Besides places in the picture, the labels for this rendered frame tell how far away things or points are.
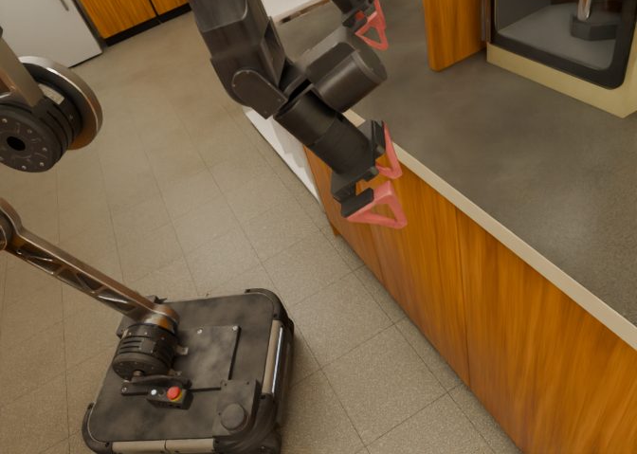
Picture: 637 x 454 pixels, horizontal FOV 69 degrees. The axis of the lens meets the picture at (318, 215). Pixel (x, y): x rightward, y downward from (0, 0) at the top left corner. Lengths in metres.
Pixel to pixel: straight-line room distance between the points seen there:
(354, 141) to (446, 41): 0.57
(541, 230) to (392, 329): 1.09
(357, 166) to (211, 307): 1.23
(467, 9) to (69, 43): 4.73
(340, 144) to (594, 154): 0.45
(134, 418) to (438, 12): 1.38
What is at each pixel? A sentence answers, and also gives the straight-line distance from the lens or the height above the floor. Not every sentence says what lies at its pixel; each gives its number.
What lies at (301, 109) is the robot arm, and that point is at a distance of 0.51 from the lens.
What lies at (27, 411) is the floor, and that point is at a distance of 2.28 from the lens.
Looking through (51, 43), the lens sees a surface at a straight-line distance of 5.47.
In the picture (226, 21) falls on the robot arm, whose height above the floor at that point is 1.32.
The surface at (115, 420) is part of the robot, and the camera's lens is 1.66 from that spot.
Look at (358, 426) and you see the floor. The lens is 1.60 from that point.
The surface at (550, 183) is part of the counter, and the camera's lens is 0.78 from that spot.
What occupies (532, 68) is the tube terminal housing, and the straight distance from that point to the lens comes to 1.01.
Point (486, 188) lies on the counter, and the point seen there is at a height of 0.94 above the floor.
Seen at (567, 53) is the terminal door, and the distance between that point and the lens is 0.92.
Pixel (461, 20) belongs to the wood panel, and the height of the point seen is 1.03.
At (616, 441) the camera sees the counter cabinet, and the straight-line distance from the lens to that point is 0.95.
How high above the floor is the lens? 1.46
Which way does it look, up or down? 42 degrees down
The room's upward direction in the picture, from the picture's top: 20 degrees counter-clockwise
